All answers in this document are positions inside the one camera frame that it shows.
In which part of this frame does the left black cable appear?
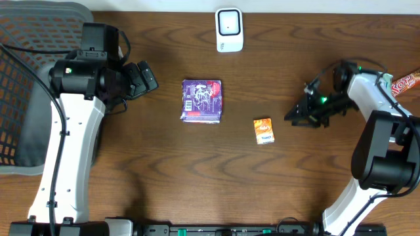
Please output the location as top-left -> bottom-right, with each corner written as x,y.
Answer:
0,29 -> 132,236

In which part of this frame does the small orange snack packet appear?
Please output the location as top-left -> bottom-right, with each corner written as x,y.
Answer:
253,118 -> 275,145

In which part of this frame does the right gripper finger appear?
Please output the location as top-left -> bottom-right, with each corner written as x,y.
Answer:
284,98 -> 309,121
291,117 -> 320,128

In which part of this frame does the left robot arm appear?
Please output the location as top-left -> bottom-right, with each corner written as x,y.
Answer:
9,59 -> 158,235

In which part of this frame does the grey plastic mesh basket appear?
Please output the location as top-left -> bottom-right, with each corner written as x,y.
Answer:
1,1 -> 94,176

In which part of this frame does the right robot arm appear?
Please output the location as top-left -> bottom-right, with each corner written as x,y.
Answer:
284,58 -> 419,235

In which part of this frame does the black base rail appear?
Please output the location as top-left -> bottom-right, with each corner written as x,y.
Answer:
9,218 -> 387,236

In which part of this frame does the right black cable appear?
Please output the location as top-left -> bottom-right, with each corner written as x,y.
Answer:
303,57 -> 420,236

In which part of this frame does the teal snack packet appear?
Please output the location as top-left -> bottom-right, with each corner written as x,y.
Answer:
382,73 -> 393,93

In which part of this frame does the white barcode scanner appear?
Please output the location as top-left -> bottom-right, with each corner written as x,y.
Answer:
215,7 -> 244,52

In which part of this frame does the black cable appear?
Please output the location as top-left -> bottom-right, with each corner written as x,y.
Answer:
0,29 -> 132,236
303,57 -> 420,236

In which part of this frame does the purple snack box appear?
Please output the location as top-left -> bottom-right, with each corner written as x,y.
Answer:
180,79 -> 223,124

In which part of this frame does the orange red snack bar wrapper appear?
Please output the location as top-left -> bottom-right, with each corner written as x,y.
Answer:
391,70 -> 419,97

